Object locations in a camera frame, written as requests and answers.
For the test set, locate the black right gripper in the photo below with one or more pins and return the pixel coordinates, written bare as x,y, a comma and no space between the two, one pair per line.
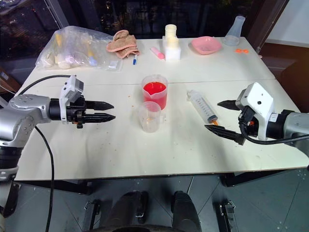
252,130

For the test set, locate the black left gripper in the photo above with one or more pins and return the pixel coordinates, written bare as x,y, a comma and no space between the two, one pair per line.
75,111

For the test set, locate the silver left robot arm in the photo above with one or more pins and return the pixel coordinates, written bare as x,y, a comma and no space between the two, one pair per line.
26,108

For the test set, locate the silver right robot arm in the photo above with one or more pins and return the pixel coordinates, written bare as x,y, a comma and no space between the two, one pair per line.
297,123

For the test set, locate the large clear plastic syringe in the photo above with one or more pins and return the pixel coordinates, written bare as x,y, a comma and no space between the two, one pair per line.
201,105

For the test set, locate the clear plastic beaker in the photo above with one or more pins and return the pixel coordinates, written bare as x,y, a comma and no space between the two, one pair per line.
149,118

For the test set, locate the beaker with red liquid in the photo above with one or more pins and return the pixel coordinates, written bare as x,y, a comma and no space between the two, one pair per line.
155,93

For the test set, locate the small clear zip bag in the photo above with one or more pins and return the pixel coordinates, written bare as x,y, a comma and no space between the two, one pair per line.
113,65

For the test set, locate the small blue white pen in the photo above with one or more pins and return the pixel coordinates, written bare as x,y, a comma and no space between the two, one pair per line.
134,60

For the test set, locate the clear plastic bag with items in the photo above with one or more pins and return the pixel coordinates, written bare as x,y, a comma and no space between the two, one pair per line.
70,48

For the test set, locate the small orange plastic piece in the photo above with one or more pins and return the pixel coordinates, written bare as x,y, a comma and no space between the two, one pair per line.
242,51

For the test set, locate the pinkish brown towel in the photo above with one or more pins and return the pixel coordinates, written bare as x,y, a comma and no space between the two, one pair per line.
123,43

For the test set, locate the pink plastic bowl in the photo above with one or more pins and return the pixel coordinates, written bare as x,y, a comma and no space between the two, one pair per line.
206,44

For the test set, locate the pink highlighter marker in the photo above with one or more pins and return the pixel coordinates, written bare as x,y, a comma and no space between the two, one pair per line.
157,52

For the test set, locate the clear plastic conical flask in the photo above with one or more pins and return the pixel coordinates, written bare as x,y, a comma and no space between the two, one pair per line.
233,36

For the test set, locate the brown cardboard box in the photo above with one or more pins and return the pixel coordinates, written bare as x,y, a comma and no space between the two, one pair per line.
7,79

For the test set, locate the narrow dark rounded shape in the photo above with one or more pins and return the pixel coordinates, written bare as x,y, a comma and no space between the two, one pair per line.
186,210

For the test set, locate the wide dark rounded shape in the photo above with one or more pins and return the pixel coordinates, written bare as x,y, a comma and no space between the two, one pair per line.
128,210

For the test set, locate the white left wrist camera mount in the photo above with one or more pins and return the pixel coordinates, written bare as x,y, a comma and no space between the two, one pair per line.
70,90

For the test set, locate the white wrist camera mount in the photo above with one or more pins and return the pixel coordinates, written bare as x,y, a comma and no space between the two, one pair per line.
70,90
258,95

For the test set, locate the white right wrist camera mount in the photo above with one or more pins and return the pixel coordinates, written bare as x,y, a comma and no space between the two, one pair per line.
258,95

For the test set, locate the black table frame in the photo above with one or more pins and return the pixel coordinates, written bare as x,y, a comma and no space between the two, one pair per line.
55,186

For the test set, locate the black metal floor bracket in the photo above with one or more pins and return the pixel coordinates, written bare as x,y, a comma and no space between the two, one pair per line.
91,213
225,213

